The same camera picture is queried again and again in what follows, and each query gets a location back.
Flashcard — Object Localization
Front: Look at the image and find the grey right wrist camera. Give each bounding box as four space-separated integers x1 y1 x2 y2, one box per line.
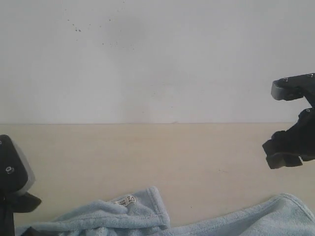
271 72 315 106

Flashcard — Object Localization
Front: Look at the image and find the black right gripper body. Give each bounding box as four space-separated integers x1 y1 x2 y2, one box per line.
287 94 315 161

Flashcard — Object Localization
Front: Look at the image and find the light blue towel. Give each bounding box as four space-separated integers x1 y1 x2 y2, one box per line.
15 186 315 236

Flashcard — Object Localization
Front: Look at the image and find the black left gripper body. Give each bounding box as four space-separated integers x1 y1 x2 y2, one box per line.
0 192 42 236

